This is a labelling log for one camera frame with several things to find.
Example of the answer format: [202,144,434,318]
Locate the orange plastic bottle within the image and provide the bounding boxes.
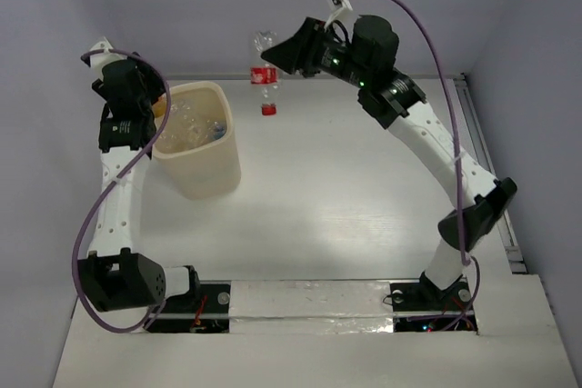
[152,95,167,118]

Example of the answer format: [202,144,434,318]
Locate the aluminium side rail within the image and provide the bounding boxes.
[453,74,528,275]

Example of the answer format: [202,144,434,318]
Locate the silver tape strip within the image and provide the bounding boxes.
[228,280,394,335]

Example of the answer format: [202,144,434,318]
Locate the cream plastic bin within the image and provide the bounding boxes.
[153,81,241,200]

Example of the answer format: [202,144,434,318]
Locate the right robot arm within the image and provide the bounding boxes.
[261,15,517,308]

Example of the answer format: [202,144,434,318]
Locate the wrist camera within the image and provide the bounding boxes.
[81,36,124,75]
[325,0,353,29]

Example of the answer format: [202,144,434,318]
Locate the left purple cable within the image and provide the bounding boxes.
[71,49,173,333]

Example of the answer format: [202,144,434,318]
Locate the dark blue label bottle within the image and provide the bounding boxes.
[207,121,227,141]

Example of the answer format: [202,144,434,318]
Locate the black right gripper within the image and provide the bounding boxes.
[262,15,372,88]

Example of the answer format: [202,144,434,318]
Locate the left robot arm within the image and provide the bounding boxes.
[75,58,202,312]

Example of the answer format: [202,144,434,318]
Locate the red label clear bottle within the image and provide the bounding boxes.
[249,30,280,116]

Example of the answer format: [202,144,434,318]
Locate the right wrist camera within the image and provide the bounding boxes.
[325,0,353,29]

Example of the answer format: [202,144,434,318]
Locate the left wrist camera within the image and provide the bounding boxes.
[81,36,124,75]

